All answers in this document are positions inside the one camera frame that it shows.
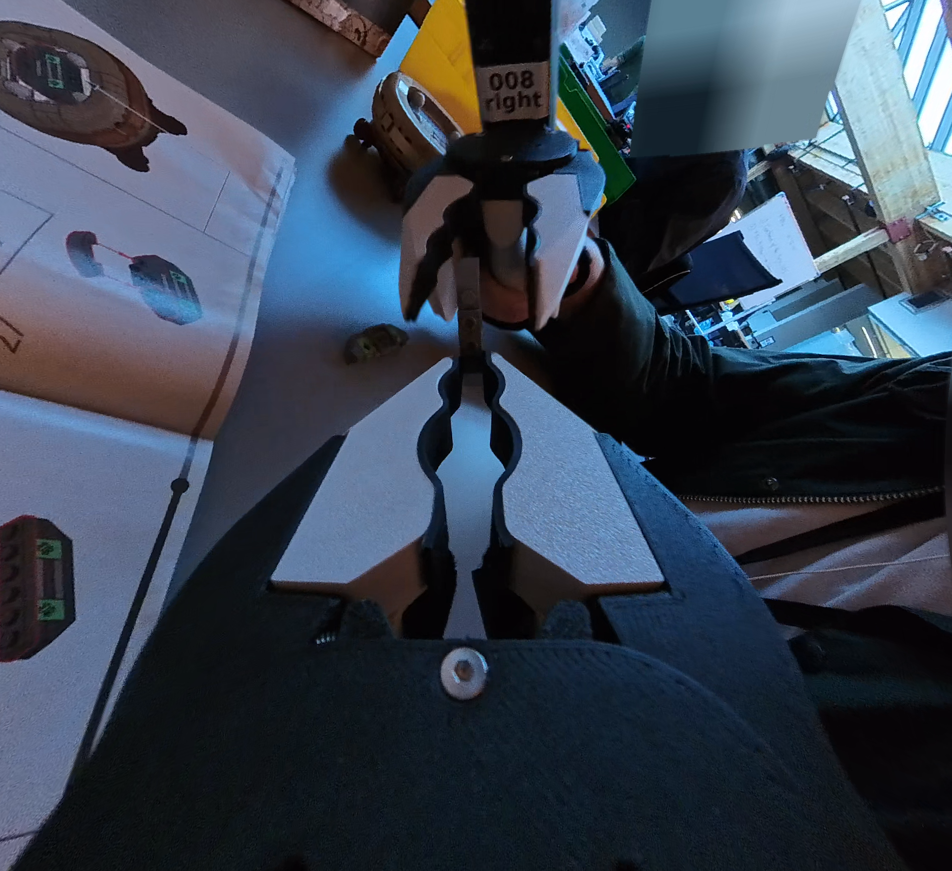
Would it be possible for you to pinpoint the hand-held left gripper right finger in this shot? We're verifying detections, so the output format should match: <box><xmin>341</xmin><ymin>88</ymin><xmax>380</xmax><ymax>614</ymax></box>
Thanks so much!
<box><xmin>471</xmin><ymin>352</ymin><xmax>666</xmax><ymax>640</ymax></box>

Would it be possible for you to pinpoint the dark grey brick plate assembly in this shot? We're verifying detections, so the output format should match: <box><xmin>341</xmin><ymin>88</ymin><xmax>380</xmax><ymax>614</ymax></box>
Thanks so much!
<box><xmin>457</xmin><ymin>257</ymin><xmax>484</xmax><ymax>377</ymax></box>

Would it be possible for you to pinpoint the green parts bin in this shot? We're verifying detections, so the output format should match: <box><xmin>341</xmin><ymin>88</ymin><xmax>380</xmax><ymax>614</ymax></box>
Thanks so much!
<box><xmin>558</xmin><ymin>41</ymin><xmax>637</xmax><ymax>184</ymax></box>

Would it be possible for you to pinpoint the black chair back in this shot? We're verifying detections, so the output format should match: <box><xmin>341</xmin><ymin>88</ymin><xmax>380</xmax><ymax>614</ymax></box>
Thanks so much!
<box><xmin>662</xmin><ymin>231</ymin><xmax>782</xmax><ymax>314</ymax></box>

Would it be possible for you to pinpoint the open instruction booklet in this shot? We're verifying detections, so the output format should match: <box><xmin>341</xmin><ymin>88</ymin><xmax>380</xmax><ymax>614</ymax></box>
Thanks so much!
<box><xmin>0</xmin><ymin>0</ymin><xmax>297</xmax><ymax>850</ymax></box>

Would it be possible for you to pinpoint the whiteboard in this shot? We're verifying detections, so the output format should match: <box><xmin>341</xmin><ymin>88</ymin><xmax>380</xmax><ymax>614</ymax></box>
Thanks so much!
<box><xmin>732</xmin><ymin>192</ymin><xmax>819</xmax><ymax>292</ymax></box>

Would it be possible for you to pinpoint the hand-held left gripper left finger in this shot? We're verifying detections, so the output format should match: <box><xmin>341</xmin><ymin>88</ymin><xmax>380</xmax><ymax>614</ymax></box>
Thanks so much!
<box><xmin>269</xmin><ymin>356</ymin><xmax>462</xmax><ymax>640</ymax></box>

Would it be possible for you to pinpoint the yellow parts bin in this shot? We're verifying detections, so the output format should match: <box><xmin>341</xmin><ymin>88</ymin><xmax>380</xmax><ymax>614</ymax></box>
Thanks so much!
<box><xmin>398</xmin><ymin>0</ymin><xmax>609</xmax><ymax>210</ymax></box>

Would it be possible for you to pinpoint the tan brick-built pot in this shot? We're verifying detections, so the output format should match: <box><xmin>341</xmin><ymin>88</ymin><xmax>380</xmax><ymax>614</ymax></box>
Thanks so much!
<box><xmin>353</xmin><ymin>71</ymin><xmax>477</xmax><ymax>201</ymax></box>

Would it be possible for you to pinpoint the person's right hand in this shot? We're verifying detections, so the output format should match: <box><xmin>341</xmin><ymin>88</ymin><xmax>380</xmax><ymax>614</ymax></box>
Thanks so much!
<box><xmin>482</xmin><ymin>239</ymin><xmax>605</xmax><ymax>338</ymax></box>

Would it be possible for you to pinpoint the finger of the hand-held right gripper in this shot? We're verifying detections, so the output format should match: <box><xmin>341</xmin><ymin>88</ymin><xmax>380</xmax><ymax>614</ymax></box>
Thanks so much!
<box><xmin>398</xmin><ymin>174</ymin><xmax>480</xmax><ymax>325</ymax></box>
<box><xmin>523</xmin><ymin>174</ymin><xmax>595</xmax><ymax>334</ymax></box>

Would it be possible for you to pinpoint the dark brick with green tile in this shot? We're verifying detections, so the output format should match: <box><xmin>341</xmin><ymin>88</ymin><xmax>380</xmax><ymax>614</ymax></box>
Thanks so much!
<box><xmin>344</xmin><ymin>322</ymin><xmax>410</xmax><ymax>366</ymax></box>

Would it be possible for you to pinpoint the person in dark jacket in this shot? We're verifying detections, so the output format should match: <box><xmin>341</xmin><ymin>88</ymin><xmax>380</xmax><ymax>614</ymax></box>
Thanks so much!
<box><xmin>595</xmin><ymin>149</ymin><xmax>952</xmax><ymax>871</ymax></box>

